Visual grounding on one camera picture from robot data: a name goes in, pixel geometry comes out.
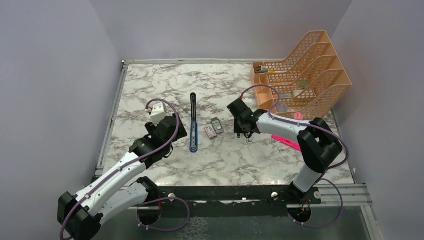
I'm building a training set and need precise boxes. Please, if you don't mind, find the blue stapler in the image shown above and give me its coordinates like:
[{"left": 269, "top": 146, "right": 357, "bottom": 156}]
[{"left": 189, "top": 92, "right": 198, "bottom": 153}]

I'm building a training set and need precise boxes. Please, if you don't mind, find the orange desk organizer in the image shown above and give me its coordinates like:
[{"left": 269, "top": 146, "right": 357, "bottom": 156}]
[{"left": 250, "top": 30, "right": 352, "bottom": 120}]

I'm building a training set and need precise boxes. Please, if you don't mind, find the red white staple box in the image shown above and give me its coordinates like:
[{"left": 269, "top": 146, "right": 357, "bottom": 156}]
[{"left": 204, "top": 124, "right": 217, "bottom": 139}]

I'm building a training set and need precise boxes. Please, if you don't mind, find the pink capped pen tube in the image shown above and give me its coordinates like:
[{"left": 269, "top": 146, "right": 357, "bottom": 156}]
[{"left": 293, "top": 112, "right": 304, "bottom": 121}]

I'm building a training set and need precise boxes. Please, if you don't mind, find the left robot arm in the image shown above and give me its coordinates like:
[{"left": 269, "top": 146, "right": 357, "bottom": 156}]
[{"left": 57, "top": 113, "right": 188, "bottom": 240}]

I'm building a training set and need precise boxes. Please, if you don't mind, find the pink highlighter marker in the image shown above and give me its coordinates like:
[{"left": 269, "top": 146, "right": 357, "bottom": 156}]
[{"left": 271, "top": 135, "right": 301, "bottom": 151}]

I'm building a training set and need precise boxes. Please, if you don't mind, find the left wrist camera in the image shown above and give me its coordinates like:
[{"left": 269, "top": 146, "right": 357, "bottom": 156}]
[{"left": 146, "top": 102, "right": 167, "bottom": 126}]

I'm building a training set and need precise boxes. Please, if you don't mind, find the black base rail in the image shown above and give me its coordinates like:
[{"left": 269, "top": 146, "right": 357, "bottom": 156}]
[{"left": 136, "top": 185, "right": 322, "bottom": 218}]

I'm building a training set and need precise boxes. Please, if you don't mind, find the round clear tape dispenser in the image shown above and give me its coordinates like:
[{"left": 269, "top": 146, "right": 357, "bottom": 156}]
[{"left": 275, "top": 102, "right": 289, "bottom": 113}]

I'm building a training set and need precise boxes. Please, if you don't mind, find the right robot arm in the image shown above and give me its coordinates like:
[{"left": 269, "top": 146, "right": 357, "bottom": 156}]
[{"left": 227, "top": 98, "right": 343, "bottom": 204}]

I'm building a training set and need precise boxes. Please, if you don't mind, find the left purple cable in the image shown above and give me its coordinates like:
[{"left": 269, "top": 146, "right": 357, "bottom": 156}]
[{"left": 59, "top": 98, "right": 192, "bottom": 240}]

